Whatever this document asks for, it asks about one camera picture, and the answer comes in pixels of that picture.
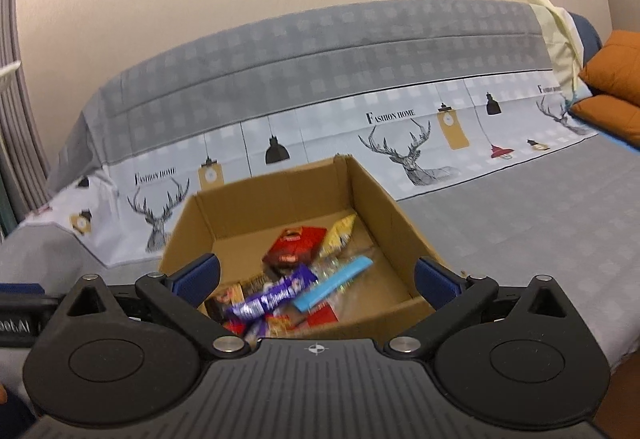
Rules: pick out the small purple wrapper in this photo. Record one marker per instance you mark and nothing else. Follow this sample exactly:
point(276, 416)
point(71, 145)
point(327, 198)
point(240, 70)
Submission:
point(255, 328)

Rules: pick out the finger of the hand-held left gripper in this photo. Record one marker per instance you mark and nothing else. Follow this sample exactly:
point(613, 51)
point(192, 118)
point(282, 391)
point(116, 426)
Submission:
point(20, 289)

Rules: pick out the light blue wafer stick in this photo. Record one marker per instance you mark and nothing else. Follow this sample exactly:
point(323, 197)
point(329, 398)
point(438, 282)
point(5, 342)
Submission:
point(332, 284)

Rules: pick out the orange red candy bar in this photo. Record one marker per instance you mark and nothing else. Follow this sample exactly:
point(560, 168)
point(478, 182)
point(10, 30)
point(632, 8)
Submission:
point(279, 323)

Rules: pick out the red snack pouch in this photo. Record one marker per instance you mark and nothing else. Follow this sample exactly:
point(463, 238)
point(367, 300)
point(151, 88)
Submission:
point(295, 244)

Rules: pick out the red coffee stick sachet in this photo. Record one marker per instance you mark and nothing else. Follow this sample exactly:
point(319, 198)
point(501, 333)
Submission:
point(322, 315)

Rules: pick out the brown cardboard box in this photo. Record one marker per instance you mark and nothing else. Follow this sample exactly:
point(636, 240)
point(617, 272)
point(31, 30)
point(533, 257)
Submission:
point(280, 214)

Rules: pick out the orange pillow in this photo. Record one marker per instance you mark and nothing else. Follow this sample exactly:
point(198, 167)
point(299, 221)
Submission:
point(615, 64)
point(607, 116)

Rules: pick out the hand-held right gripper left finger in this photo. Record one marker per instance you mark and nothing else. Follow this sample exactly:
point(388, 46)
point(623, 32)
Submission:
point(197, 276)

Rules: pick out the black chocolate packet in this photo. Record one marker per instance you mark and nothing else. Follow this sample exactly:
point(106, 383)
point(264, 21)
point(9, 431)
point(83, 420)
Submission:
point(225, 301)

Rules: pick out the yellow snack packet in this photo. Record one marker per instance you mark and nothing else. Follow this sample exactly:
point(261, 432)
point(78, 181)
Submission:
point(340, 231)

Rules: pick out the cream pillow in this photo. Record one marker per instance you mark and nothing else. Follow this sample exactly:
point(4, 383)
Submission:
point(557, 39)

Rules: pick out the grey curtain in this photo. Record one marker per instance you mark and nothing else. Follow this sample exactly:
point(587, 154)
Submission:
point(15, 94)

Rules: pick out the dark blue pillow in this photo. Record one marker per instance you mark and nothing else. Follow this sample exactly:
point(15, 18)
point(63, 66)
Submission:
point(590, 39)

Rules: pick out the long purple biscuit packet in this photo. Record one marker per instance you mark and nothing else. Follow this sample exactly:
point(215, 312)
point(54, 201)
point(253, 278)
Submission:
point(275, 294)

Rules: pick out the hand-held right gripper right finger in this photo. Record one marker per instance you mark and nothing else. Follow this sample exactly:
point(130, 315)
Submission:
point(437, 281)

